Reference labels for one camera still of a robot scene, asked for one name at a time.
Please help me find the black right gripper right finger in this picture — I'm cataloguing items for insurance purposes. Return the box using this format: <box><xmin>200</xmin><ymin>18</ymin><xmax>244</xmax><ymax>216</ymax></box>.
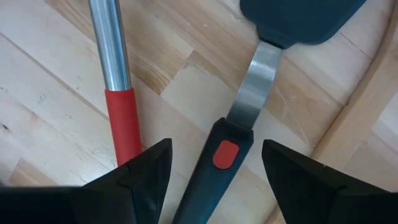
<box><xmin>262</xmin><ymin>139</ymin><xmax>398</xmax><ymax>224</ymax></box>

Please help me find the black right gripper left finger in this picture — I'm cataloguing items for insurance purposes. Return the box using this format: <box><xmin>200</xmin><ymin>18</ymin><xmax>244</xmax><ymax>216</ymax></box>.
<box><xmin>0</xmin><ymin>138</ymin><xmax>174</xmax><ymax>224</ymax></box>

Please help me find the red spoon steel shaft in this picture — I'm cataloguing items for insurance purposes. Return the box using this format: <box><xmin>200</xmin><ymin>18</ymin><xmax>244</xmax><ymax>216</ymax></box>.
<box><xmin>88</xmin><ymin>0</ymin><xmax>143</xmax><ymax>167</ymax></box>

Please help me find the rectangular black spatula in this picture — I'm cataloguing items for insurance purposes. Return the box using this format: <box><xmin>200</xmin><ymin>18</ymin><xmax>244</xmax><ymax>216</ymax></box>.
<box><xmin>170</xmin><ymin>0</ymin><xmax>368</xmax><ymax>224</ymax></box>

